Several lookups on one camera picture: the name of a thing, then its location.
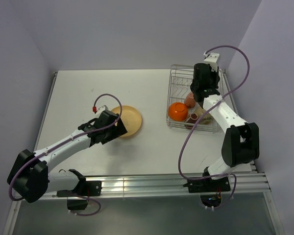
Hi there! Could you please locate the orange white bowl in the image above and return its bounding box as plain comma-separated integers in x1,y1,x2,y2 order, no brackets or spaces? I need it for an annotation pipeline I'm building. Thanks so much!
168,102,188,121

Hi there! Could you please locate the dark brown mug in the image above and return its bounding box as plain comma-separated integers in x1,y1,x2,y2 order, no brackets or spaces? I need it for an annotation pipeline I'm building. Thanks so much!
184,113,199,130

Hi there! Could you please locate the pink coffee mug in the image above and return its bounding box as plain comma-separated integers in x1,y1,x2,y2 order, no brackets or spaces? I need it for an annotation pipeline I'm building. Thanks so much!
184,92,196,109

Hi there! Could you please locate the beige ceramic bowl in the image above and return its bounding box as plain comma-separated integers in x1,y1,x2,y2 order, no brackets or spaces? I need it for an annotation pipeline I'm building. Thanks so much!
194,106,213,125

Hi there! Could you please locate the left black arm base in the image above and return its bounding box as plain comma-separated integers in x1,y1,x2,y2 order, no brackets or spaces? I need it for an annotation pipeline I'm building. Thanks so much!
56,180,102,216

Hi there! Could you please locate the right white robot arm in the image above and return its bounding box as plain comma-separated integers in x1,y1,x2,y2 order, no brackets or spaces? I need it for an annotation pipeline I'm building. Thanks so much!
190,63,259,191

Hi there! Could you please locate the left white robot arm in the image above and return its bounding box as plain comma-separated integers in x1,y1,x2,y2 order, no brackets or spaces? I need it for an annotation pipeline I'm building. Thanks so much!
7,110,127,203

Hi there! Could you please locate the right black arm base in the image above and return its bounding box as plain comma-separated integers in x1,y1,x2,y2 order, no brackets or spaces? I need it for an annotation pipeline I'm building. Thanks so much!
183,177,231,210

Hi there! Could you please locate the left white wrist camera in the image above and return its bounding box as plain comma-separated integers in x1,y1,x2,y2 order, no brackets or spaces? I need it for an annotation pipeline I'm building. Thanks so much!
92,105,108,115

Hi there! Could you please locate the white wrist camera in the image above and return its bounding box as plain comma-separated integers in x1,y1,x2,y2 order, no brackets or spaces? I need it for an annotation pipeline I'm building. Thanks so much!
203,52,220,72
92,105,108,115

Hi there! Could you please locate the wire dish rack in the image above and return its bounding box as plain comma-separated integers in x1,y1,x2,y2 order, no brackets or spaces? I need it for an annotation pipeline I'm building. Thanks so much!
166,64,226,134

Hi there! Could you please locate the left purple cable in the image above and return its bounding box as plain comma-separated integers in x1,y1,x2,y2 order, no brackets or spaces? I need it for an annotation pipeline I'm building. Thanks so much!
8,94,123,217

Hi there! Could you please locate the purple cable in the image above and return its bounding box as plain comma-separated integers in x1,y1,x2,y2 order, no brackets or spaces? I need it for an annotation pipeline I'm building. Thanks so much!
178,45,250,209
8,94,123,217

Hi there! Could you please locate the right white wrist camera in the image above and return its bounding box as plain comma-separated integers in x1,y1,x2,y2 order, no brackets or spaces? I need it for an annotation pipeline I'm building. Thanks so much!
203,52,220,72

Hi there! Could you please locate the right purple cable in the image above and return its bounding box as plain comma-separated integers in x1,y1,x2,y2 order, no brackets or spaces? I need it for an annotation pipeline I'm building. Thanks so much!
178,45,250,209

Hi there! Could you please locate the aluminium mounting rail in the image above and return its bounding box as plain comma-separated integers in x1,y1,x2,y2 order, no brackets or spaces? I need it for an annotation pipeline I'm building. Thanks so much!
40,166,271,200

